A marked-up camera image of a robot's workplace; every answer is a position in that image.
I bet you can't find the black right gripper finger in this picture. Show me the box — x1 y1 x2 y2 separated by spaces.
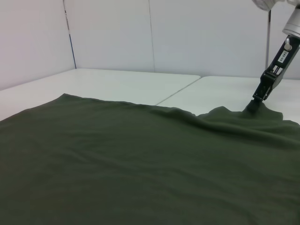
245 70 274 113

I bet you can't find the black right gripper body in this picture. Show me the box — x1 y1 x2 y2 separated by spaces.
266 34 300 87

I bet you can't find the dark green t-shirt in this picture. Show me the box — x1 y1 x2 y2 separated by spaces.
0 93 300 225

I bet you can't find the black hanging cable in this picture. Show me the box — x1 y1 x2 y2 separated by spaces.
264 10 273 71

